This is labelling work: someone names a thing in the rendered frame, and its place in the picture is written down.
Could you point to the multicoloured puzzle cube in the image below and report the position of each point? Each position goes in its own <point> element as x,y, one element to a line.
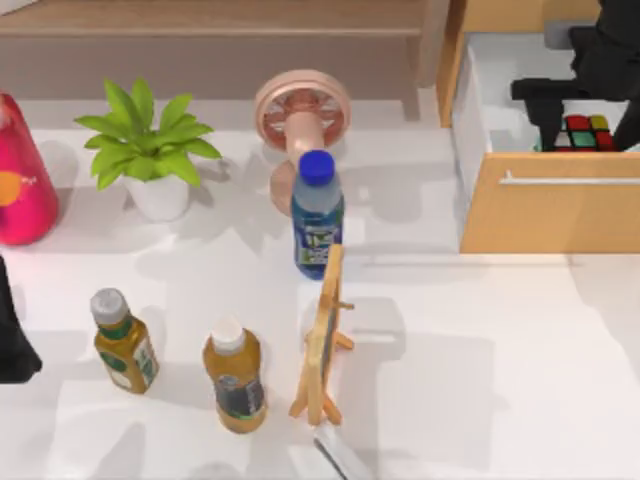
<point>585,132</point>

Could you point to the white drawer inside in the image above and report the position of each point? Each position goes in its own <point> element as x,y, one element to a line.
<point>500,65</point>

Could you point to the pale wooden drawer front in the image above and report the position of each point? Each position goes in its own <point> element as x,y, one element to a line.
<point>550,220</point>

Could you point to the orange wooden cabinet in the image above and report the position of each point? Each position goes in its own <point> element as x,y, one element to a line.
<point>452,60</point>

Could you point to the pink desk fan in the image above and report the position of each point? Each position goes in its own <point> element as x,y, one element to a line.
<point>300,107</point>

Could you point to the blue bottle with blue cap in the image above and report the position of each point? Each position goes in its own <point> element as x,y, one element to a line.
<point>317,215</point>

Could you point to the wooden framed blackboard on stand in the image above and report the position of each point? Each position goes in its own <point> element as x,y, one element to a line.
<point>320,345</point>

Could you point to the pale wooden shelf unit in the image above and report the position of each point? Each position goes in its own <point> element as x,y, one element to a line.
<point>210,30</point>

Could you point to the white flat slab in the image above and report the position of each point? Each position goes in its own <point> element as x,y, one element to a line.
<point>340,452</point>

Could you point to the green plant in white pot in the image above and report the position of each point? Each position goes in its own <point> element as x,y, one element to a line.
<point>150,150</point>

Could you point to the amber bottle with white cap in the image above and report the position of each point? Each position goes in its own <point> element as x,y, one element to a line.
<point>235,370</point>

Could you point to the amber bottle with grey cap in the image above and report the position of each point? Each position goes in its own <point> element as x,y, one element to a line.
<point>125,350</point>

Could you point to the pink bottle with orange spot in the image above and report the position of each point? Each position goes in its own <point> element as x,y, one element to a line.
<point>22,175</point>

